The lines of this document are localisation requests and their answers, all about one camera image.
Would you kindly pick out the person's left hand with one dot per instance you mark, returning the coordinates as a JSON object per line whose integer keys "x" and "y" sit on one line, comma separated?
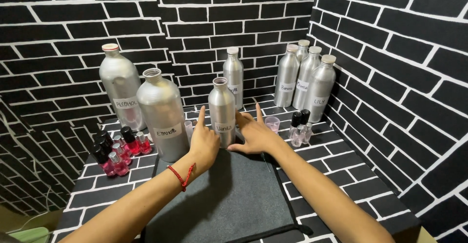
{"x": 204, "y": 144}

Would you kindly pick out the person's right hand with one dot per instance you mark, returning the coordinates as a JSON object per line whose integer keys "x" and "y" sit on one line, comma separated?
{"x": 259, "y": 137}

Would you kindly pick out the medium aluminium bottle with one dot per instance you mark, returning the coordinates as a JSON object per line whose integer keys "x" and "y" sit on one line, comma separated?
{"x": 222, "y": 104}

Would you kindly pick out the small pink plastic cup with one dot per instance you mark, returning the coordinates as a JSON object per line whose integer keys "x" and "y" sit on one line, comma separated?
{"x": 272, "y": 126}

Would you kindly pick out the thin metal rod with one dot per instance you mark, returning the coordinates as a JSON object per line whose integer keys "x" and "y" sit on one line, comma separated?
{"x": 266, "y": 162}

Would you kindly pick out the small clear glass bottle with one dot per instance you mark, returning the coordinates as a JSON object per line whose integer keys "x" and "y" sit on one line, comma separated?
{"x": 308, "y": 133}
{"x": 297, "y": 139}

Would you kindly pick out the clear glass bottle black cap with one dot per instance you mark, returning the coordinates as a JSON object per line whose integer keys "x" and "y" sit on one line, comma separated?
{"x": 305, "y": 115}
{"x": 295, "y": 120}

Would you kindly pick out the large open aluminium bottle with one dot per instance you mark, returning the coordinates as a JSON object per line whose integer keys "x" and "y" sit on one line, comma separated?
{"x": 162, "y": 111}

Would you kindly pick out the dark grey mat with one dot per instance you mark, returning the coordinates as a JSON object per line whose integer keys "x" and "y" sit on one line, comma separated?
{"x": 226, "y": 199}

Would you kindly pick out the slim capped aluminium bottle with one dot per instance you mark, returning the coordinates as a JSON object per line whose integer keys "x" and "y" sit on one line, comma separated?
{"x": 287, "y": 74}
{"x": 302, "y": 51}
{"x": 234, "y": 71}
{"x": 307, "y": 74}
{"x": 321, "y": 85}

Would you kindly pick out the group of pink perfume bottles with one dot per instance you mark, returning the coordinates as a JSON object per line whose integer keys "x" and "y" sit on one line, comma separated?
{"x": 119, "y": 165}

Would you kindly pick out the large capped aluminium bottle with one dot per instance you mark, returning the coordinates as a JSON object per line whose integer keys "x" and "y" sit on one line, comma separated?
{"x": 120, "y": 82}

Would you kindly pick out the green plastic object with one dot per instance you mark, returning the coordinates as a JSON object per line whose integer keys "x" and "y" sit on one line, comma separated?
{"x": 29, "y": 235}

